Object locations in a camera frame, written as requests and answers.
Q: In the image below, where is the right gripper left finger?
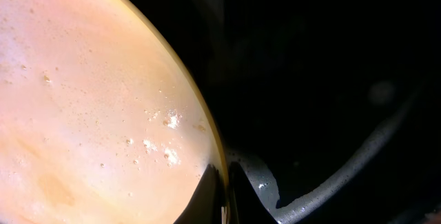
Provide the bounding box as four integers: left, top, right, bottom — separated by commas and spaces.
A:
174, 165, 226, 224

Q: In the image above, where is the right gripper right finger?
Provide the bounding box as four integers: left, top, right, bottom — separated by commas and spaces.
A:
229, 162, 276, 224

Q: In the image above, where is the round black tray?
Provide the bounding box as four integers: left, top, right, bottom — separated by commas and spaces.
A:
130, 0, 440, 223

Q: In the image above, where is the yellow plate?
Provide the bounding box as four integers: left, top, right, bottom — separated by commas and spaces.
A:
1, 0, 231, 223

